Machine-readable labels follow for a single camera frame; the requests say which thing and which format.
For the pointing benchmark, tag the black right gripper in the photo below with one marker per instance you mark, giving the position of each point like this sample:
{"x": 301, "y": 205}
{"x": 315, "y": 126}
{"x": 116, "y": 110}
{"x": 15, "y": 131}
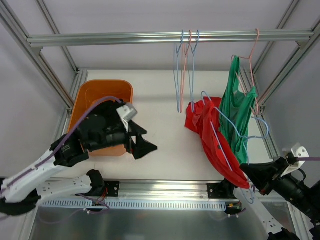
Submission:
{"x": 272, "y": 181}

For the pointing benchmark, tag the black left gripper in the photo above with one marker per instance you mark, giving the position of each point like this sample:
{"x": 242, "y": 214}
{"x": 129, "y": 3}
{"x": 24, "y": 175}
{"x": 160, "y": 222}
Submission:
{"x": 130, "y": 139}

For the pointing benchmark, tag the red tank top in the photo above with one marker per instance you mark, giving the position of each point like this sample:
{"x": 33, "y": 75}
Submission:
{"x": 205, "y": 122}

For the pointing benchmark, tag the pink wire hanger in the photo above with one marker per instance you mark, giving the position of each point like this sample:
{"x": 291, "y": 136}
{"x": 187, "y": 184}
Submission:
{"x": 255, "y": 109}
{"x": 185, "y": 51}

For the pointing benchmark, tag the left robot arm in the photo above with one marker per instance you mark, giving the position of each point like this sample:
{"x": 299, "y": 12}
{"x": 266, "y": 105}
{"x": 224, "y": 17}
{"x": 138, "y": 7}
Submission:
{"x": 15, "y": 190}

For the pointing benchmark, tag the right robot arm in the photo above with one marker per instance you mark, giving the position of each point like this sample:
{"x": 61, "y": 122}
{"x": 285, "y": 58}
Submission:
{"x": 304, "y": 198}

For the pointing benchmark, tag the green tank top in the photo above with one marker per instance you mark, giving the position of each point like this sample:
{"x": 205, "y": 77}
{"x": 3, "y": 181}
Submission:
{"x": 236, "y": 108}

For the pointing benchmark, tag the orange plastic basket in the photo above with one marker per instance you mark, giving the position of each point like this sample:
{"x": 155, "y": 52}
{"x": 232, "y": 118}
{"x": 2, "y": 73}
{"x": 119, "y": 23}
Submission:
{"x": 95, "y": 115}

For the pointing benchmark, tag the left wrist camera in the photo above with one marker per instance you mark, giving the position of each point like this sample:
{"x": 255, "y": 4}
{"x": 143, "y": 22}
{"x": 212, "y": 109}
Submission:
{"x": 126, "y": 113}

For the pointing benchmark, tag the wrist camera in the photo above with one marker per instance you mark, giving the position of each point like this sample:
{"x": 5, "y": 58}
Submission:
{"x": 294, "y": 157}
{"x": 126, "y": 113}

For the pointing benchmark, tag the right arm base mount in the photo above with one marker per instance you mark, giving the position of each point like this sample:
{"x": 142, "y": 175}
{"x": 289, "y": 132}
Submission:
{"x": 221, "y": 190}

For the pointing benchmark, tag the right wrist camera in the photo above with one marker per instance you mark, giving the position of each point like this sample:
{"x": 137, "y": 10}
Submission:
{"x": 294, "y": 157}

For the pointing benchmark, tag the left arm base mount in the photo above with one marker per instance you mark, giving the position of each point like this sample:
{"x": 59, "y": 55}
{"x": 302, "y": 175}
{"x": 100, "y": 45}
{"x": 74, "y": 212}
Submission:
{"x": 110, "y": 189}

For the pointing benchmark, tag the aluminium frame rail front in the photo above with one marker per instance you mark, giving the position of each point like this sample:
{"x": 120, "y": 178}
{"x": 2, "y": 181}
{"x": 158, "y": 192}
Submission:
{"x": 128, "y": 189}

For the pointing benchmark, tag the white slotted cable duct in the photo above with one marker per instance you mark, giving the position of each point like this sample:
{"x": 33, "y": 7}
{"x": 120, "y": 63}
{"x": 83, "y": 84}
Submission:
{"x": 131, "y": 204}

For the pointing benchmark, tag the aluminium hanging rail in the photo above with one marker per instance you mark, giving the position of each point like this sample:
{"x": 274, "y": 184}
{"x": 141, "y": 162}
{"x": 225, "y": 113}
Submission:
{"x": 131, "y": 38}

